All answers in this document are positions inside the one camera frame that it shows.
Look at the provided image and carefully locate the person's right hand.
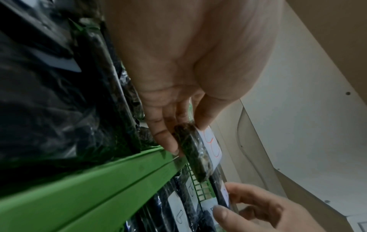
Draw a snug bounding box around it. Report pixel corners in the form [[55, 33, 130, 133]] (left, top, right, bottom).
[[213, 182, 326, 232]]

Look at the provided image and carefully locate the black packet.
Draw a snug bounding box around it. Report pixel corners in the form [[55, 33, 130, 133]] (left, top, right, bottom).
[[173, 123, 224, 182]]

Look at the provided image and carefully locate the person's left hand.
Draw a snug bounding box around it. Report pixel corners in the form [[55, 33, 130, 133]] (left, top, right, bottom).
[[103, 0, 284, 157]]

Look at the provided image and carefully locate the green plastic basket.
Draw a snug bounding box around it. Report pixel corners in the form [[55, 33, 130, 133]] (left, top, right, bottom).
[[0, 19, 174, 232], [57, 156, 230, 232]]

